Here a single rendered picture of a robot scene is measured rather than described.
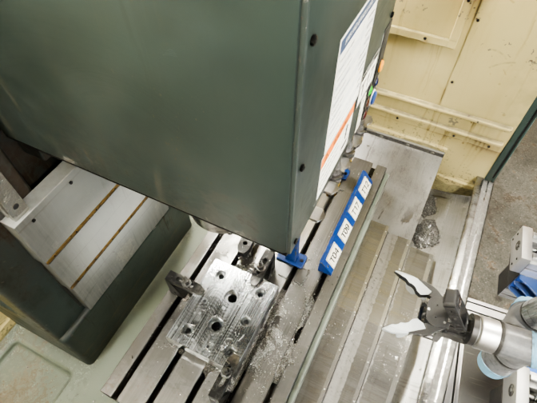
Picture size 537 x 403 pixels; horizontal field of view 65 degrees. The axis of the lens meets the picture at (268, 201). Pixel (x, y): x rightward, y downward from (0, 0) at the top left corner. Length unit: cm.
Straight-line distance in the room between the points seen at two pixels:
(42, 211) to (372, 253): 118
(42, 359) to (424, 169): 171
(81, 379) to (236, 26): 152
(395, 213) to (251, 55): 152
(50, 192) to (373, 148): 135
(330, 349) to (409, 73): 106
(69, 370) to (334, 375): 96
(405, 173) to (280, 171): 144
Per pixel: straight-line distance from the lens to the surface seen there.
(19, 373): 194
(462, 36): 167
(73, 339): 159
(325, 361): 154
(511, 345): 109
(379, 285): 169
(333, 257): 149
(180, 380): 139
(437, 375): 157
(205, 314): 134
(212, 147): 58
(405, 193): 193
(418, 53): 173
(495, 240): 294
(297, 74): 44
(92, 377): 178
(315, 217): 123
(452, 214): 206
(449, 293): 99
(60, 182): 117
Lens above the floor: 223
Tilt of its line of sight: 54 degrees down
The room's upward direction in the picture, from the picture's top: 1 degrees counter-clockwise
